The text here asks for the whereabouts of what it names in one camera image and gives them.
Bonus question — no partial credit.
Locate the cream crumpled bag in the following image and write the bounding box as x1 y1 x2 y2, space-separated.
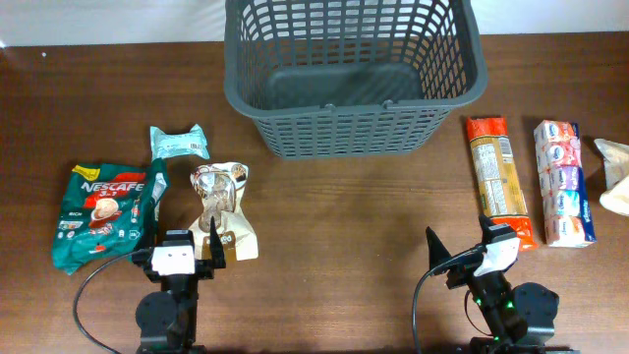
594 139 629 216

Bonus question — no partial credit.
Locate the teal snack packet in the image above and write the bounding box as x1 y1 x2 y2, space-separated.
149 124 210 160

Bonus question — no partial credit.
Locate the left camera cable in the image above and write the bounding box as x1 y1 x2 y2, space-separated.
72 249 148 354

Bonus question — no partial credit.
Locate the camera cable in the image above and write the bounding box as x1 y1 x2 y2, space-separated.
72 249 148 354
411 248 486 354

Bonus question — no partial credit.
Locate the multicolour tissue packet bundle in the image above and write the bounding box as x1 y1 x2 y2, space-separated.
534 120 597 248

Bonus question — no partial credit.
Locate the grey plastic lattice basket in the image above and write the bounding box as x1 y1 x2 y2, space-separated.
224 0 487 159

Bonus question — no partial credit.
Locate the beige brown snack pouch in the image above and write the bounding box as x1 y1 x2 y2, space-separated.
190 162 258 262

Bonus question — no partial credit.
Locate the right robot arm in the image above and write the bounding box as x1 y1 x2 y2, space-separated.
412 215 574 354

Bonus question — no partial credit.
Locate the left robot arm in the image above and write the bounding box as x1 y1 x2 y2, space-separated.
133 220 226 354

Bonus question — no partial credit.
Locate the green Nescafe coffee bag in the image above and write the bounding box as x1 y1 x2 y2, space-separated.
51 158 170 275

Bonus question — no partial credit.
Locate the orange biscuit roll pack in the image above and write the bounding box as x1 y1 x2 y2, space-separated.
466 117 539 252

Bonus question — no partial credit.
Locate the right camera cable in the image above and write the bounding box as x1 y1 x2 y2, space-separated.
411 248 486 354

